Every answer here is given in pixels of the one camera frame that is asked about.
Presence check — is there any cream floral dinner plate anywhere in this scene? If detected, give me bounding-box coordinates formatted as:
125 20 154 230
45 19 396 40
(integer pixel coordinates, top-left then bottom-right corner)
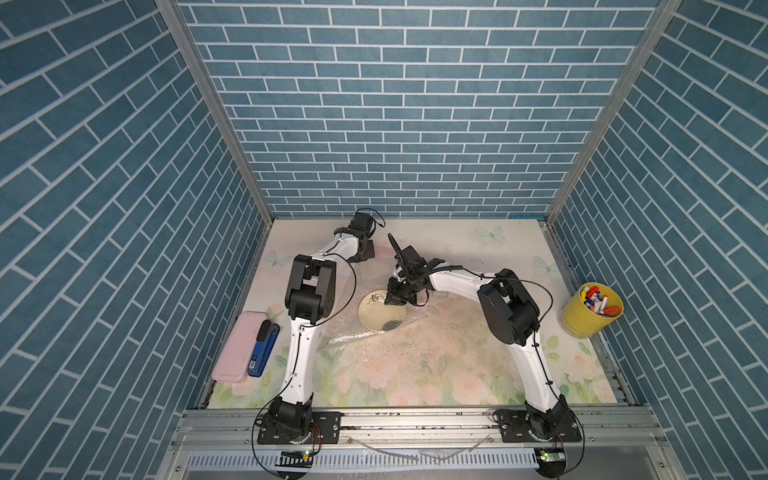
358 290 407 332

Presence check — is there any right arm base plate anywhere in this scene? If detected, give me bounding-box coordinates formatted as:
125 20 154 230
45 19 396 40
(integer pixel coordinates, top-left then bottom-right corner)
492 409 583 443

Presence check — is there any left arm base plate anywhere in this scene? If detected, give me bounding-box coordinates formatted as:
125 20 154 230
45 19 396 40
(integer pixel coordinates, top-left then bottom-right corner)
256 411 342 445

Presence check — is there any blue stapler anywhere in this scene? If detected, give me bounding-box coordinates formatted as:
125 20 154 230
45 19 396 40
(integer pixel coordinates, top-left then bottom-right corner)
247 320 280 378

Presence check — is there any aluminium front rail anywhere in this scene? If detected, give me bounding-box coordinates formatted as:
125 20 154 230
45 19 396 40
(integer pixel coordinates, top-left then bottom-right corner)
171 404 667 451

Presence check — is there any yellow pen cup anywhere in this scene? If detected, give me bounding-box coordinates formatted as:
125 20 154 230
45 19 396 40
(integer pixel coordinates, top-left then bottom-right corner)
558 282 624 338

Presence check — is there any clear bubble wrap sheet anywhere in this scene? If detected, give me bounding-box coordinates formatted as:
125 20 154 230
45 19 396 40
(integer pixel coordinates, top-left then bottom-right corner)
323 285 432 345

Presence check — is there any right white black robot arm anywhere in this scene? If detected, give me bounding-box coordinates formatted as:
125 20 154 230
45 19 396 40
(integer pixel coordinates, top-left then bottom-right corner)
385 237 574 441

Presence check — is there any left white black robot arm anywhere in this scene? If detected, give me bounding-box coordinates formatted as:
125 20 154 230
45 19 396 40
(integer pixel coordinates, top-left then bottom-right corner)
263 212 377 440

